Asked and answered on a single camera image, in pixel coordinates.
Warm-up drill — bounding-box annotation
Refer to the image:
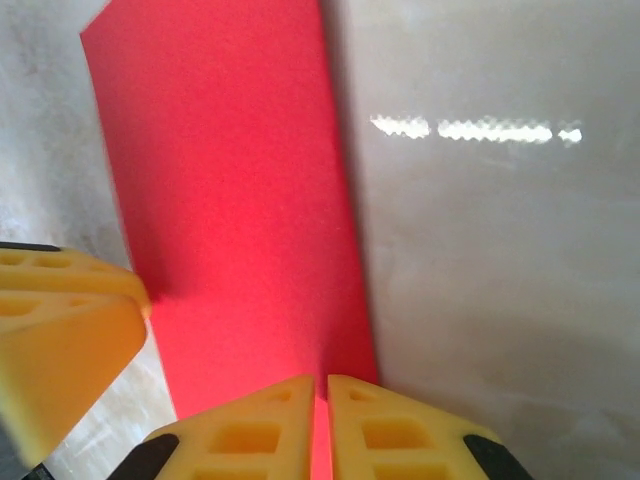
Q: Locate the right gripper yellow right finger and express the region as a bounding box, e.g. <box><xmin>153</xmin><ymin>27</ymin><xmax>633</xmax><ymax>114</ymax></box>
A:
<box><xmin>327</xmin><ymin>374</ymin><xmax>535</xmax><ymax>480</ymax></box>

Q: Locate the red cloth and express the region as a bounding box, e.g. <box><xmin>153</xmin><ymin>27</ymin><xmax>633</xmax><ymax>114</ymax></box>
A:
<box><xmin>79</xmin><ymin>0</ymin><xmax>381</xmax><ymax>480</ymax></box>

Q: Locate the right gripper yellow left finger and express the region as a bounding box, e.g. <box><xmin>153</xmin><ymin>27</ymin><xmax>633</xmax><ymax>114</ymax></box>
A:
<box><xmin>107</xmin><ymin>374</ymin><xmax>316</xmax><ymax>480</ymax></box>

